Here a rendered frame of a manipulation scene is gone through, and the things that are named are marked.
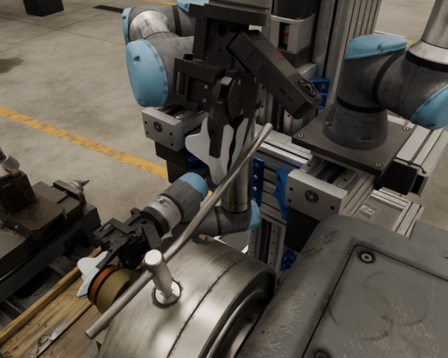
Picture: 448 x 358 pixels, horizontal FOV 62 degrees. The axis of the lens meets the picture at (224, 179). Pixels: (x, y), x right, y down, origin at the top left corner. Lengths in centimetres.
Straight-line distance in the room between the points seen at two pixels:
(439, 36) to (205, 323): 60
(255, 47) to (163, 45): 29
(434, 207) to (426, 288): 224
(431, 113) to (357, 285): 38
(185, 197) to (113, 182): 191
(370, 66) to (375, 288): 48
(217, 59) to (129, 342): 36
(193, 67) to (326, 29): 68
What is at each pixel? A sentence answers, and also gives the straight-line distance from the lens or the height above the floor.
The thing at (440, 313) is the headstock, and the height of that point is 126.
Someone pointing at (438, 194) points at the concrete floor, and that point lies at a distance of 288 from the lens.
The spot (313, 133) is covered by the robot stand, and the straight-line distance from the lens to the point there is 95.
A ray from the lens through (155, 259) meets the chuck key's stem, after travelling 43.
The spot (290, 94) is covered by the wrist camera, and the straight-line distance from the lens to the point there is 41.
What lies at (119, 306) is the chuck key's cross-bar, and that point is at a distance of 44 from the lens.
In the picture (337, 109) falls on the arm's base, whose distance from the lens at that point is 92.
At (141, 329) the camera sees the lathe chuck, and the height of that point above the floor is 122.
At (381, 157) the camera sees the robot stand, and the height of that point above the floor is 116.
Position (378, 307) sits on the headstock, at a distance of 50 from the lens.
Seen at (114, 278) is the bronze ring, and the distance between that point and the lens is 68.
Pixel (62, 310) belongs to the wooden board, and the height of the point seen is 89.
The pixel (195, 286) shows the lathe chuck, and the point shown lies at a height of 124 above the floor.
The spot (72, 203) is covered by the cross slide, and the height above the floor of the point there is 96.
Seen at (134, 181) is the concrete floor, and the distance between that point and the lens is 269.
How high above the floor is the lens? 165
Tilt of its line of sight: 39 degrees down
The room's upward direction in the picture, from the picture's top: straight up
